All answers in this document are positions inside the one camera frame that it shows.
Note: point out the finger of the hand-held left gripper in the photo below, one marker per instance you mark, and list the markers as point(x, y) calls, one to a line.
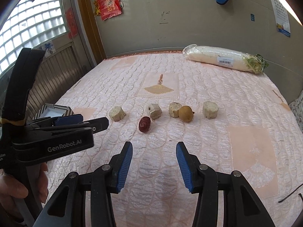
point(100, 124)
point(68, 119)

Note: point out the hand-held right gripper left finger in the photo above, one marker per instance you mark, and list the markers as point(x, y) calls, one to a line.
point(124, 167)

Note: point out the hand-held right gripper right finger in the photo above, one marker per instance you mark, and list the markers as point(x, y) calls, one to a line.
point(184, 167)

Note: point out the striped paper box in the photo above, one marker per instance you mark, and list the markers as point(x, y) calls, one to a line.
point(47, 108)

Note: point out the large red date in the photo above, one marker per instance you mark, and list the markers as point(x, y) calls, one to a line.
point(144, 124)

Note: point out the person's left hand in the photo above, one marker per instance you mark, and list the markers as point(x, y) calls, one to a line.
point(11, 189)

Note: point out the beige cut stem chunk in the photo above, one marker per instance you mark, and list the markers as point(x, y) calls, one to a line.
point(117, 113)
point(210, 109)
point(155, 110)
point(174, 110)

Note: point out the brown pear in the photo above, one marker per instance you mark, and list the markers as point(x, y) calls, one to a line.
point(186, 114)

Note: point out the blue flower sticker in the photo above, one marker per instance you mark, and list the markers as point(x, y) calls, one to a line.
point(48, 48)

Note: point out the pink quilted bedspread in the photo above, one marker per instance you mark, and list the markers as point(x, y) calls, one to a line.
point(213, 94)

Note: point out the red door decoration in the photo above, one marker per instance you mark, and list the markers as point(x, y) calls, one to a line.
point(71, 22)

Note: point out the glass block window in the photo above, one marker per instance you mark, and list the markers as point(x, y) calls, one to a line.
point(30, 28)

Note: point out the thin-framed eyeglasses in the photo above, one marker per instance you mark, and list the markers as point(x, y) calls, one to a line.
point(287, 196)

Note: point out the wrapped white daikon radish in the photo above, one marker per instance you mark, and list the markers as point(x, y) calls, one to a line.
point(217, 55)

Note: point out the floral cloth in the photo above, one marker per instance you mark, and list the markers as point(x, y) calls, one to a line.
point(298, 110)

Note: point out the slatted wooden wall panel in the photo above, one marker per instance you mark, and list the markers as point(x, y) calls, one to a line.
point(54, 68)

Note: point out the wooden door frame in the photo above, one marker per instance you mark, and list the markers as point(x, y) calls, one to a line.
point(88, 28)

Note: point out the red wall poster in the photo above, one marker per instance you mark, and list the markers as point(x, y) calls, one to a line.
point(109, 1)

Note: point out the small blue wall sticker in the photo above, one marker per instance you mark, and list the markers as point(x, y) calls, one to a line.
point(252, 17)

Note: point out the wall calendar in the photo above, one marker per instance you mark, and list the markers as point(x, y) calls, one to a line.
point(283, 16)

